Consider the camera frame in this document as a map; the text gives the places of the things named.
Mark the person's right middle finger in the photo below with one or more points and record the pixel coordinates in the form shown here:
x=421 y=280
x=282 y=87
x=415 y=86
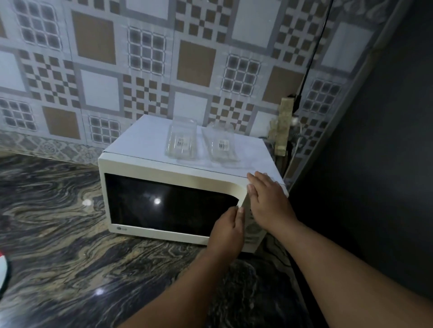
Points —
x=264 y=179

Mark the person's right thumb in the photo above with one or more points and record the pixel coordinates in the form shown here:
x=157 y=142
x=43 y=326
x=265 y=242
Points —
x=251 y=194

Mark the person's left hand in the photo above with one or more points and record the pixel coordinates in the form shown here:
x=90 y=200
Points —
x=226 y=235

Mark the person's left thumb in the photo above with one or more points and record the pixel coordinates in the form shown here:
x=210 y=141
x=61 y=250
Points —
x=241 y=219

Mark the clear plastic container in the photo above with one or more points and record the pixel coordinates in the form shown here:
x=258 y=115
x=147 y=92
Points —
x=221 y=143
x=181 y=142

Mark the person's left forearm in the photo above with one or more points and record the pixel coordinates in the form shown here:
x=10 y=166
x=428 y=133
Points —
x=182 y=290

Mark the red and white object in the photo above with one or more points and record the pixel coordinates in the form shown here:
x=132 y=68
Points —
x=3 y=273

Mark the person's right forearm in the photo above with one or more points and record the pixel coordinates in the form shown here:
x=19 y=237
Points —
x=341 y=273

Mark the person's right hand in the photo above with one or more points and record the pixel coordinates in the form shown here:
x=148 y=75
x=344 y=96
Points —
x=270 y=202

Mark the person's right little finger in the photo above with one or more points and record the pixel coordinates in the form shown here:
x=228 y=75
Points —
x=281 y=190

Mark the white microwave oven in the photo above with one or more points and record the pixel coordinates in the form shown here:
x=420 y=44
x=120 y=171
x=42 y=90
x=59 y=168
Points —
x=142 y=162

